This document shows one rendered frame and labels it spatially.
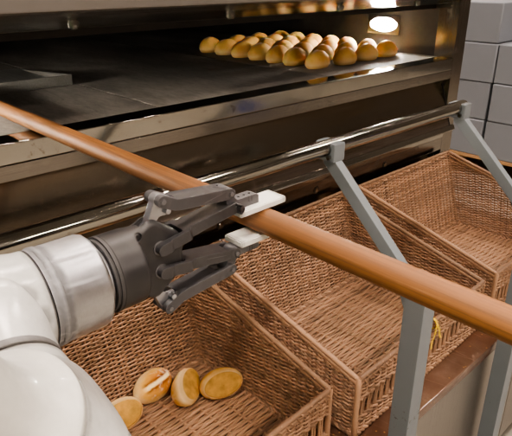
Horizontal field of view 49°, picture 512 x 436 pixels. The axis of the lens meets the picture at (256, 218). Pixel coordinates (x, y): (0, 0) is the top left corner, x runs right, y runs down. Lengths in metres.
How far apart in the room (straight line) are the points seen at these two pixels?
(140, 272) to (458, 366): 1.08
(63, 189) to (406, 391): 0.76
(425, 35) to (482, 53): 2.39
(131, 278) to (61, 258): 0.06
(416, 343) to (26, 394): 0.82
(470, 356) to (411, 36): 1.21
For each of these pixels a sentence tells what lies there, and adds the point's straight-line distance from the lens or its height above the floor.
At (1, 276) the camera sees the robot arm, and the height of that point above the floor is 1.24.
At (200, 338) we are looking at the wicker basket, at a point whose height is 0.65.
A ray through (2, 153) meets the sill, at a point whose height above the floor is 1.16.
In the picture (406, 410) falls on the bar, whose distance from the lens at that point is 1.15.
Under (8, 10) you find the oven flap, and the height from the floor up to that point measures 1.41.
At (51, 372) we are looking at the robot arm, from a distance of 0.36.
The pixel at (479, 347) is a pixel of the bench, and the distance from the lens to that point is 1.57.
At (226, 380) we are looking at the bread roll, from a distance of 1.28.
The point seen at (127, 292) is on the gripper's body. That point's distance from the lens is 0.52.
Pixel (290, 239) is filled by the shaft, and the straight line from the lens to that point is 0.60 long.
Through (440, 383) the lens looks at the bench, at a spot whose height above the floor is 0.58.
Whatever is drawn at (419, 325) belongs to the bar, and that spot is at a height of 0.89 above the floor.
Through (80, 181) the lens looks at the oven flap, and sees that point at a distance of 1.18.
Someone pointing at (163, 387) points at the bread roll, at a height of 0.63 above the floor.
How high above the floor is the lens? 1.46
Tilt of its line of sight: 24 degrees down
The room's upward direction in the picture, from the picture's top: straight up
